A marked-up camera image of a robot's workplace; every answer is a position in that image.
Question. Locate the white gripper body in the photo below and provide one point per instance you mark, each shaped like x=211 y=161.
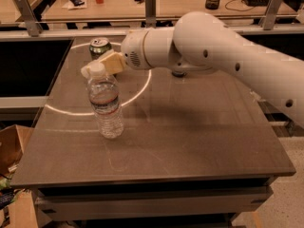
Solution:
x=133 y=49

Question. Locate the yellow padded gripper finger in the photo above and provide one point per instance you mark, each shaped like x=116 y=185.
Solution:
x=85 y=70
x=113 y=62

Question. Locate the green soda can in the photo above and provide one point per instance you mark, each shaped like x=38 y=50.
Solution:
x=99 y=46

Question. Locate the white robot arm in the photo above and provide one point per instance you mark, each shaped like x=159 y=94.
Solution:
x=200 y=41

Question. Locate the blue silver energy drink can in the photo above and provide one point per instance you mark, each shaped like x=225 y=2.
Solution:
x=179 y=74

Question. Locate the clear plastic water bottle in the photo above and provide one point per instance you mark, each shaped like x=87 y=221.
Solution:
x=104 y=97

